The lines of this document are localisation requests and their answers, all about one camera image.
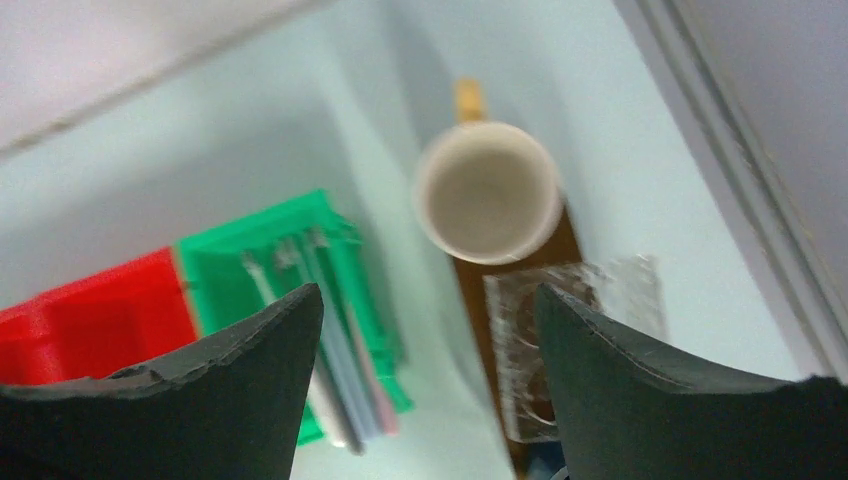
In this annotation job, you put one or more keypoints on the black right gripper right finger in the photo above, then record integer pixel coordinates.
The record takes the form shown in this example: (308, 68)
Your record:
(630, 406)

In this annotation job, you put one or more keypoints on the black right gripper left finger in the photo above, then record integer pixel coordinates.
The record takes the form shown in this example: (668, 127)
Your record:
(227, 406)

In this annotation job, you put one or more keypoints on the clear glass rectangular container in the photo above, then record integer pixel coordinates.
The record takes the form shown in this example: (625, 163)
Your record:
(626, 289)

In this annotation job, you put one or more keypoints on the green bin with toothbrushes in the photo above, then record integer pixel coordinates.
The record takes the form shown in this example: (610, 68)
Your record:
(302, 240)

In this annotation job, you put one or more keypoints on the yellow ceramic mug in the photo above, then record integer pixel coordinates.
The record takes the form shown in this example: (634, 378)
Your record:
(486, 191)

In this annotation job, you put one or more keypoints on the dark blue ceramic mug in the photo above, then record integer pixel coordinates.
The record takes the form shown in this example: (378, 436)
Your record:
(546, 461)

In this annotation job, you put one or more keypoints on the brown oval wooden tray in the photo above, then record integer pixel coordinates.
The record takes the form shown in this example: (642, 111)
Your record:
(483, 288)

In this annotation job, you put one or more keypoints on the red plastic bin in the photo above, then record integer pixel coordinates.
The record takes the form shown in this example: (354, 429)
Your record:
(97, 325)

